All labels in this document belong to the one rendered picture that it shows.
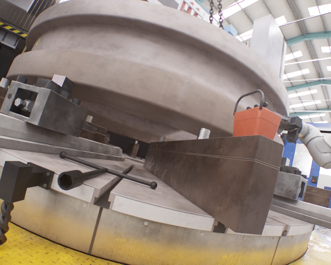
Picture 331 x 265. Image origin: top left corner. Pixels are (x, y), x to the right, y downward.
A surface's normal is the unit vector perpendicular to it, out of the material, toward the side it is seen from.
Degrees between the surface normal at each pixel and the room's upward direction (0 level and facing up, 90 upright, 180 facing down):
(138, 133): 90
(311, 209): 71
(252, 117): 97
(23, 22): 90
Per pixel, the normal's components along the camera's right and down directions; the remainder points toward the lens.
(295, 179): -0.74, -0.30
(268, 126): 0.25, 0.07
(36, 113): -0.09, -0.16
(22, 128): 1.00, -0.05
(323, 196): -0.45, -0.25
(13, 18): 0.61, 0.07
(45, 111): 0.95, 0.27
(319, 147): -0.90, -0.33
